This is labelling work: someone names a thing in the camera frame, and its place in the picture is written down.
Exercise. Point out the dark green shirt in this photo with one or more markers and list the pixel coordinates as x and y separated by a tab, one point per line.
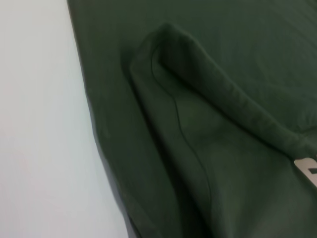
198	124

